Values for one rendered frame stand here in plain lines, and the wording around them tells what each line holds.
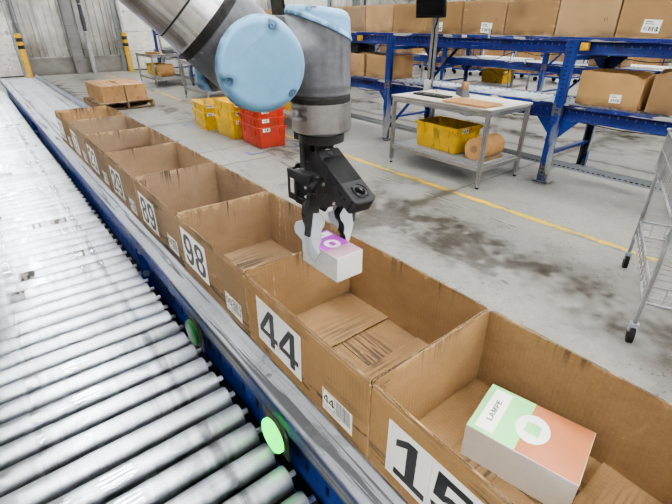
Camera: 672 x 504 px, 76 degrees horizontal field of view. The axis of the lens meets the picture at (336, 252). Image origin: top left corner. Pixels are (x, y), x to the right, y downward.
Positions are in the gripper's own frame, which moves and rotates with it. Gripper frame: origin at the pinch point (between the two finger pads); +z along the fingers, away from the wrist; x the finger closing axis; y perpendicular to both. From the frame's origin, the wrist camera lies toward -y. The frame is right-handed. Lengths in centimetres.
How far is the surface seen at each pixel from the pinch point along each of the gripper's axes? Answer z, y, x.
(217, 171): 13, 95, -21
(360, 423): 20.7, -17.7, 8.3
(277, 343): 20.5, 6.7, 8.4
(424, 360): 12.8, -19.8, -3.3
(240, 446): 41.6, 6.4, 19.2
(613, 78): 12, 118, -421
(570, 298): 116, 30, -210
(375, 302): 24.9, 9.3, -20.5
